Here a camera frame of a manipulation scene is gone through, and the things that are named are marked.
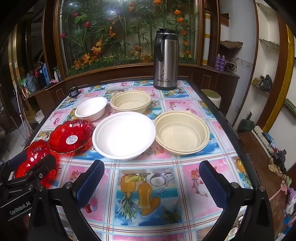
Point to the stainless steel thermos jug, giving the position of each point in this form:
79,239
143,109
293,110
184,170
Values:
165,64

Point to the white power strip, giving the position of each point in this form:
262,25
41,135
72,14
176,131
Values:
260,138

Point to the dark green figurine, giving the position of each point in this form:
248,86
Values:
246,124

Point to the glass case with artificial flowers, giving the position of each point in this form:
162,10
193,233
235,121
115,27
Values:
115,34

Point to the black insulated bottle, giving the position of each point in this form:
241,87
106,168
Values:
41,76

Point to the white foam bowl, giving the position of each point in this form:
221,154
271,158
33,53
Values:
124,134

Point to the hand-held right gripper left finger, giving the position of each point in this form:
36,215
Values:
90,183

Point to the small white plate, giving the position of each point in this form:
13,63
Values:
91,107

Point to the small white bottle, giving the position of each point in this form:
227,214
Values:
56,75

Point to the purple white plush toy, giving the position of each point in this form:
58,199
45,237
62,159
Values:
291,204

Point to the grey blue bag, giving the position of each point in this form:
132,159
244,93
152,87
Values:
30,82

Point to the blue toy train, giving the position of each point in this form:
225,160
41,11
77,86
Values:
269,140

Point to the red glass plate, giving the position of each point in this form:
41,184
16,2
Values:
69,136

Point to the small red scalloped bowl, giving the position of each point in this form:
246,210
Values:
34,150

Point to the printed fruit tablecloth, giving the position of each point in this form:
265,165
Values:
148,166

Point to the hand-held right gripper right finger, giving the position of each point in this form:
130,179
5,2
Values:
212,185

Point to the beige plastic bowl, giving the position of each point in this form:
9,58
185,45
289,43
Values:
180,134
129,99

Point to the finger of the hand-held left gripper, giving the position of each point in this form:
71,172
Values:
17,160
46,165

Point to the brown wooden cabinet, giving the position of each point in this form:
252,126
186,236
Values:
138,71

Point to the pink cloth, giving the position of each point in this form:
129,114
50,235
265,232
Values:
54,81

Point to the black shoes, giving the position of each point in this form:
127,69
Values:
266,81

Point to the small black container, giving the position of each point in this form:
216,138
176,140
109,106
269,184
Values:
74,92

